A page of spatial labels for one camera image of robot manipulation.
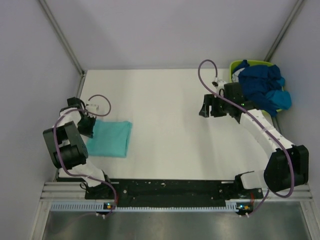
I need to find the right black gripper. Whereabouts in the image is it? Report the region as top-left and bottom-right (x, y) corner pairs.
(199, 93), (231, 118)

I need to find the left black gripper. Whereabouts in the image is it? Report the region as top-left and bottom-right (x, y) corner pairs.
(77, 114), (97, 138)

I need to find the teal t shirt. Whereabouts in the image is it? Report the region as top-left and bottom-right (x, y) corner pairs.
(86, 120), (133, 158)

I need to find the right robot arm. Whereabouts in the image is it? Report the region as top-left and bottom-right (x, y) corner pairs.
(199, 80), (309, 198)

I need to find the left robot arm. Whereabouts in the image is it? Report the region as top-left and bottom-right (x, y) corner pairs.
(42, 97), (114, 199)

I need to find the dark blue t shirt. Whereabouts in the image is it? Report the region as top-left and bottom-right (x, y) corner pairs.
(233, 59), (283, 117)

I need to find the green plastic bin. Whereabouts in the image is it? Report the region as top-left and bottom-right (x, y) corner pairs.
(229, 59), (286, 117)

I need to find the light blue t shirt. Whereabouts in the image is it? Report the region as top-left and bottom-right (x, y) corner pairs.
(265, 76), (292, 117)

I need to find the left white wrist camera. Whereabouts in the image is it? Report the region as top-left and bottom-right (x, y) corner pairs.
(86, 104), (100, 114)

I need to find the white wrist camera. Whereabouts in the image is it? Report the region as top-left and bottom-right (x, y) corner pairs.
(86, 104), (100, 114)
(212, 78), (227, 96)

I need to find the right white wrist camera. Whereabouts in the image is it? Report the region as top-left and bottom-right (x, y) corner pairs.
(212, 78), (227, 96)

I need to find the grey slotted cable duct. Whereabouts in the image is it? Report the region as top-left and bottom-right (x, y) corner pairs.
(50, 202), (239, 213)

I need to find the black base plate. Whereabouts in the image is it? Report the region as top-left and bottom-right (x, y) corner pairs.
(80, 179), (263, 208)

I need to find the right aluminium frame post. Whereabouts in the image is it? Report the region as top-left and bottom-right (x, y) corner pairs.
(264, 0), (307, 62)

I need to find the aluminium frame post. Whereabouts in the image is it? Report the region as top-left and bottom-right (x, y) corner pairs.
(264, 0), (307, 62)
(37, 0), (85, 76)

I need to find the left aluminium frame post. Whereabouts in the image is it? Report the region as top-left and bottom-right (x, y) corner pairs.
(37, 0), (85, 76)

